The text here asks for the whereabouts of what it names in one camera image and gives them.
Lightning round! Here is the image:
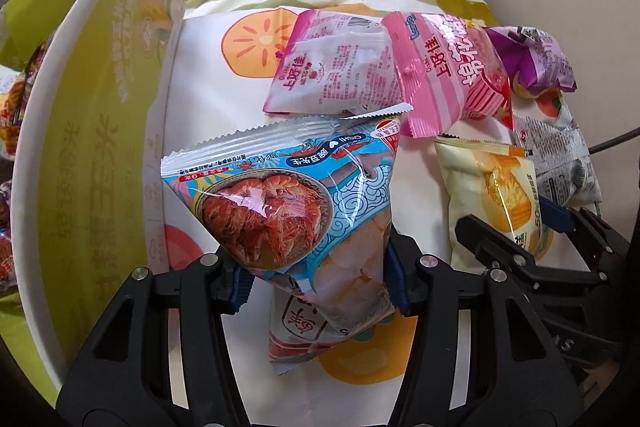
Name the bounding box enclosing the orange snack packet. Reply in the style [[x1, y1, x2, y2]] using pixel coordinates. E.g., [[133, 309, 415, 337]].
[[0, 52, 37, 158]]

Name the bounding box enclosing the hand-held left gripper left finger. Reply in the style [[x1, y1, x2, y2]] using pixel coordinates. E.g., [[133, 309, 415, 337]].
[[55, 252, 257, 427]]

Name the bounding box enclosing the red white snack packet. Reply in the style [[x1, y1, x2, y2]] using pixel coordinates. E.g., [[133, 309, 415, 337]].
[[267, 291, 427, 364]]

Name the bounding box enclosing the blue shrimp snack packet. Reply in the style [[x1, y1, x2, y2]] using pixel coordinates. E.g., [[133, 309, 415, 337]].
[[160, 103, 414, 334]]

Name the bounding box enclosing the grey white snack packet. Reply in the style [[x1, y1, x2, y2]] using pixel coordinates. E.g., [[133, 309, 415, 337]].
[[514, 104, 604, 208]]

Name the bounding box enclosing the green cardboard box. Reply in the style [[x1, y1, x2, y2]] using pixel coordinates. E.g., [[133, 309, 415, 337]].
[[0, 0, 187, 409]]

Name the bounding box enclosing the pale pink white snack packet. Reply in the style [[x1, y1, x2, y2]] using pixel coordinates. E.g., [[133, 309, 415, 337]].
[[262, 9, 407, 118]]

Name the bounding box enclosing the black cable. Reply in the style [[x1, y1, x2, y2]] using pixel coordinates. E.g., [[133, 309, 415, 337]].
[[586, 126, 637, 156]]

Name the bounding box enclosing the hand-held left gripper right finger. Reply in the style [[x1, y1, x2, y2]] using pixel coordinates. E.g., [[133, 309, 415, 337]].
[[382, 232, 587, 427]]

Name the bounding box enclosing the pale yellow snack packet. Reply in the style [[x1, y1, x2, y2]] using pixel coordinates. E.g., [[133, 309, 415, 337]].
[[433, 134, 557, 269]]

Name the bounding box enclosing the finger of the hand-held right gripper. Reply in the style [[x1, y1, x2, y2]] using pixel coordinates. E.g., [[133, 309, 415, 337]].
[[454, 215, 607, 289], [537, 197, 632, 279]]

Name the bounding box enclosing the bright pink snack packet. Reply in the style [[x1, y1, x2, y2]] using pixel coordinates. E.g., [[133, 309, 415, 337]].
[[382, 10, 517, 140]]

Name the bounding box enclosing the purple snack packet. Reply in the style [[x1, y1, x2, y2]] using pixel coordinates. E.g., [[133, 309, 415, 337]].
[[484, 25, 579, 100]]

